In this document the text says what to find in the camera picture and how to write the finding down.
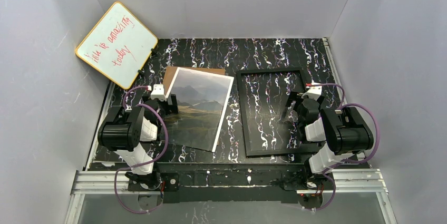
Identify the white board yellow rim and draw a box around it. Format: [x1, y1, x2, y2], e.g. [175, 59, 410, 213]
[75, 2, 158, 90]

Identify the brown backing board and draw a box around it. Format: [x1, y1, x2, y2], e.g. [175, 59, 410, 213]
[163, 66, 226, 97]

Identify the wooden picture frame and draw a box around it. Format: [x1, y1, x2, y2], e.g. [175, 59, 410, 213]
[236, 67, 320, 158]

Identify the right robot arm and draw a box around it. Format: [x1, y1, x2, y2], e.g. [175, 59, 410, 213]
[286, 92, 375, 178]

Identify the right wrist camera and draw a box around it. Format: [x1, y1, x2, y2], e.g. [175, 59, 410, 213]
[302, 83, 322, 100]

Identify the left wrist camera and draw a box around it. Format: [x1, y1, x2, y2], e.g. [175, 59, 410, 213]
[150, 84, 166, 101]

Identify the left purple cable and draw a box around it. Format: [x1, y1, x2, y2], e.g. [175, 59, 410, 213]
[114, 85, 169, 215]

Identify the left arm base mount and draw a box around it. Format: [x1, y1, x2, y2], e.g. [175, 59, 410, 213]
[125, 172, 179, 192]

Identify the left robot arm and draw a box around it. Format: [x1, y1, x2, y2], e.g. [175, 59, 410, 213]
[98, 94, 178, 176]

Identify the landscape photo print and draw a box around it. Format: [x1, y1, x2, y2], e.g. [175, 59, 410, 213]
[165, 67, 234, 152]

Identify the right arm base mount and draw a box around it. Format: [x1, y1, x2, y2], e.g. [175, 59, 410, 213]
[278, 171, 333, 193]

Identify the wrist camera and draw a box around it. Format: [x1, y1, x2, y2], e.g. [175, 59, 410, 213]
[302, 83, 322, 100]
[150, 84, 166, 101]

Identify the aluminium rail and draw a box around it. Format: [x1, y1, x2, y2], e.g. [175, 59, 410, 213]
[65, 167, 396, 223]

